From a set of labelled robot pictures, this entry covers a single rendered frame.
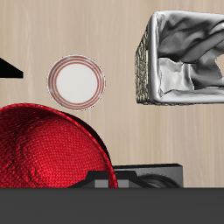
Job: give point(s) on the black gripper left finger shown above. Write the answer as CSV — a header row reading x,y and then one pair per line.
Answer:
x,y
97,176

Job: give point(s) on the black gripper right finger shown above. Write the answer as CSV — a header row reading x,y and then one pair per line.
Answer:
x,y
126,176

